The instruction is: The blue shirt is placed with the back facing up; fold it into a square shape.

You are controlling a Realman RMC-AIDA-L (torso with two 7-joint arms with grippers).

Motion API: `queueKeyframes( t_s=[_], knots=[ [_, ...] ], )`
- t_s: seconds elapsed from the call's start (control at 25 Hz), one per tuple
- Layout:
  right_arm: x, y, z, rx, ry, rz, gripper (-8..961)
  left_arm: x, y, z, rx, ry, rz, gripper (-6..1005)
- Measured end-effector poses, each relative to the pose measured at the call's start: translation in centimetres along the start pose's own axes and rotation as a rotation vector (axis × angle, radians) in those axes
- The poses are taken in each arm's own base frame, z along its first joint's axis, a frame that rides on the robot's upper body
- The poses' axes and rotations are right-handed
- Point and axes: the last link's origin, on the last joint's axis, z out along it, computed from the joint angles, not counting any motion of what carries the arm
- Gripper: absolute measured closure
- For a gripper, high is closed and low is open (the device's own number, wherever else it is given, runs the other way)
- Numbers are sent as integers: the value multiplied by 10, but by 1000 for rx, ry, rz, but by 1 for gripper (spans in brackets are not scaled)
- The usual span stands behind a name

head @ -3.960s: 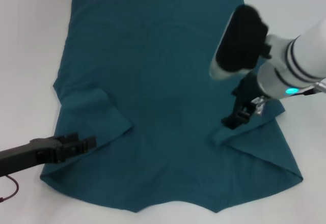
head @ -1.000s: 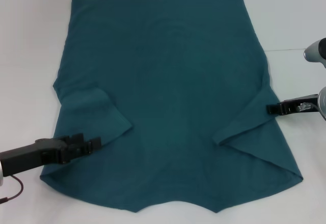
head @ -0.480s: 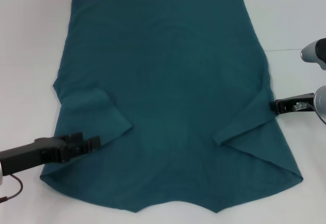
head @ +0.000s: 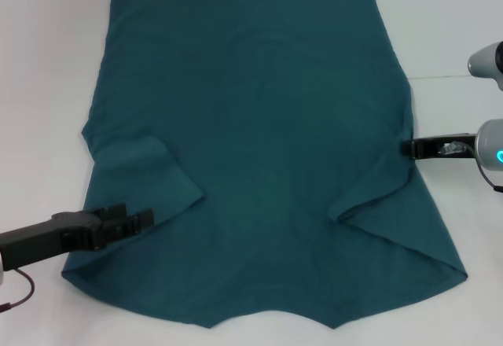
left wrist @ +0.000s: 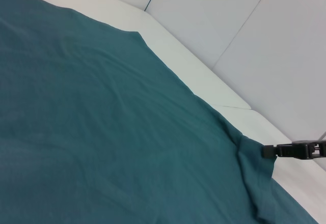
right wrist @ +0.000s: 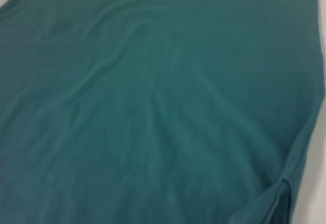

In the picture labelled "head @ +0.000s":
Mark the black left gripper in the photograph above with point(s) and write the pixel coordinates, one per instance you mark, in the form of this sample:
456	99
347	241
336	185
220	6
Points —
47	236

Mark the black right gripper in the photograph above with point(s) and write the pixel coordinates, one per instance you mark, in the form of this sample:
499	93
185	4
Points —
430	150

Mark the dark teal blue shirt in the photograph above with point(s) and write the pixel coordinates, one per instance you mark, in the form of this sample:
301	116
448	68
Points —
243	126

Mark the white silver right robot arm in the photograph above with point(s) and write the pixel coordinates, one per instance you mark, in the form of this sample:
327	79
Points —
489	141

